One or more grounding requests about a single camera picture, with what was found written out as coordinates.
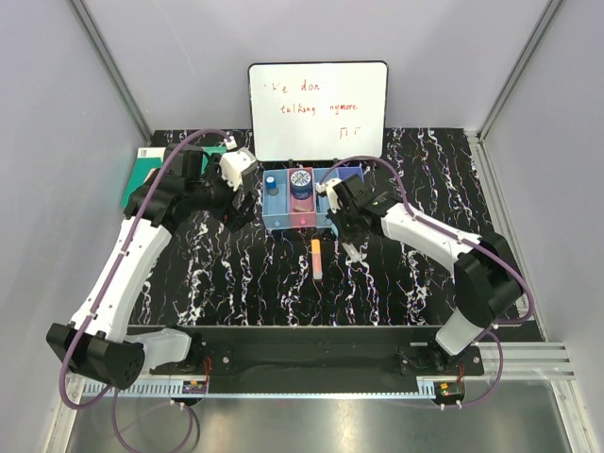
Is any blue white highlighter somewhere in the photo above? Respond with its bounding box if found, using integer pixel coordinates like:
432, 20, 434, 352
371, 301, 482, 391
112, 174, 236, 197
343, 243, 367, 265

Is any light blue bin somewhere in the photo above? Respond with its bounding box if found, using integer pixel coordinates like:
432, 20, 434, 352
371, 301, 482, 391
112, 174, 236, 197
312, 168, 340, 228
262, 169, 291, 230

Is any blue grey glue stick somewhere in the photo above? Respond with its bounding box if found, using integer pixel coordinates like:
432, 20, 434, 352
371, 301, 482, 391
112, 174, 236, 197
265, 176, 278, 196

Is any orange highlighter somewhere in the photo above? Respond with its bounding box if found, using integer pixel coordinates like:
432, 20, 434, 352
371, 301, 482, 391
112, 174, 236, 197
310, 239, 323, 280

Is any pink bin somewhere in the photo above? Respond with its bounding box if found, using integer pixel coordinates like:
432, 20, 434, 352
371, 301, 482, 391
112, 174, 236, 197
287, 167, 316, 227

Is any blue ink bottle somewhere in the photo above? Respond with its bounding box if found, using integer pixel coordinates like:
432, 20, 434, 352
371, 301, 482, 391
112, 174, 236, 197
290, 169, 312, 200

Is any purple bin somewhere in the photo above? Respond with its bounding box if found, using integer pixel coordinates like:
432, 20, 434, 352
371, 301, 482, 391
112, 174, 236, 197
337, 165, 365, 192

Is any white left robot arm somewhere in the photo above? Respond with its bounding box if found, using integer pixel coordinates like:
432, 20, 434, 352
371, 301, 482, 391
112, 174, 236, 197
46, 145, 257, 390

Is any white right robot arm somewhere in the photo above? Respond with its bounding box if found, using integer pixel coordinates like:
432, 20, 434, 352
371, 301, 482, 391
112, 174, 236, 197
316, 176, 527, 375

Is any black marble pattern mat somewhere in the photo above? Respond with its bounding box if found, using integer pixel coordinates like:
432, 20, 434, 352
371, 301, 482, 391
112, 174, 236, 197
129, 127, 494, 327

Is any pink cube block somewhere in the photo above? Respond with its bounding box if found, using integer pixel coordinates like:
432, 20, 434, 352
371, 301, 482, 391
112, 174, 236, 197
144, 169, 158, 182

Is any small whiteboard with red writing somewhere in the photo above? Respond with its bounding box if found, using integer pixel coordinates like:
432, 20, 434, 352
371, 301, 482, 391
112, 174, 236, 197
248, 60, 389, 162

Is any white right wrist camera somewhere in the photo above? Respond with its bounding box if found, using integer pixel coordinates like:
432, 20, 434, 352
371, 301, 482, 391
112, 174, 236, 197
315, 177, 345, 215

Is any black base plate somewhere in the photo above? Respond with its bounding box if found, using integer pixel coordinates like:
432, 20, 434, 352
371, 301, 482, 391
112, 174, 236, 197
149, 325, 485, 395

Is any white slotted cable duct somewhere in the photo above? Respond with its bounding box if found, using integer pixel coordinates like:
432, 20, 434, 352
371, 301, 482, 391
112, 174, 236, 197
126, 375, 447, 400

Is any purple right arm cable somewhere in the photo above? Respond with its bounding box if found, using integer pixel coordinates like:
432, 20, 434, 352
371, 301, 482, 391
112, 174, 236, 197
316, 156, 537, 410

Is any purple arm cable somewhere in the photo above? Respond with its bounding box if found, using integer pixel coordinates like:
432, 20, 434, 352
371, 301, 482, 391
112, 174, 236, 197
59, 129, 238, 452
316, 156, 537, 410

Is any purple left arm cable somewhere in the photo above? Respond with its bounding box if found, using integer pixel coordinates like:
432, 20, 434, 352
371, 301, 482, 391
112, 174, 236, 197
59, 129, 238, 452

